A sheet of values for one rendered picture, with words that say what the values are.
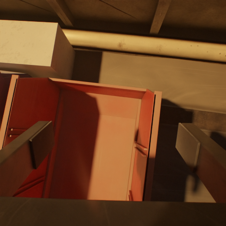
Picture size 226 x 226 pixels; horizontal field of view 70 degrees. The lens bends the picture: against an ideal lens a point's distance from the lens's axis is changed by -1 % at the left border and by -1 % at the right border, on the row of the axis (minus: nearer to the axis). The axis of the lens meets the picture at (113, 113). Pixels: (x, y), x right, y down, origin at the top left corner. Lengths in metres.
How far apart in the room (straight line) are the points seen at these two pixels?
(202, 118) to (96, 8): 0.30
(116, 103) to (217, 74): 0.22
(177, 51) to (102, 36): 0.15
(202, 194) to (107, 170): 0.19
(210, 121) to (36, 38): 0.36
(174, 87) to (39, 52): 0.26
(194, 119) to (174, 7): 0.21
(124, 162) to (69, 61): 0.23
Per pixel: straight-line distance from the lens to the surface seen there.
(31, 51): 0.31
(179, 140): 0.16
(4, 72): 0.35
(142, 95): 0.30
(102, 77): 0.36
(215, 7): 0.33
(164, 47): 0.36
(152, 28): 0.35
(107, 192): 0.36
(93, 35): 0.37
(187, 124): 0.17
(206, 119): 0.39
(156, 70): 0.37
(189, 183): 0.38
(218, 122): 0.40
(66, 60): 0.35
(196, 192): 0.38
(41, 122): 0.17
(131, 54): 0.38
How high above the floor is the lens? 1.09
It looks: 82 degrees down
